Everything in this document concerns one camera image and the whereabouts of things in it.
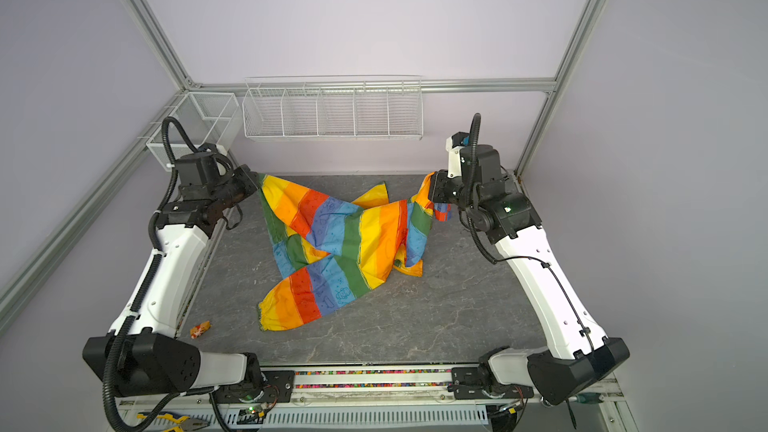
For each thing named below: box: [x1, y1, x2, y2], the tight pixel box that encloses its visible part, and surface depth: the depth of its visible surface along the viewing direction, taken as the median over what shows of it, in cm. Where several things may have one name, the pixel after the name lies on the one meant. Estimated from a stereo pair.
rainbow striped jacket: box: [259, 174, 451, 331], surface depth 86 cm
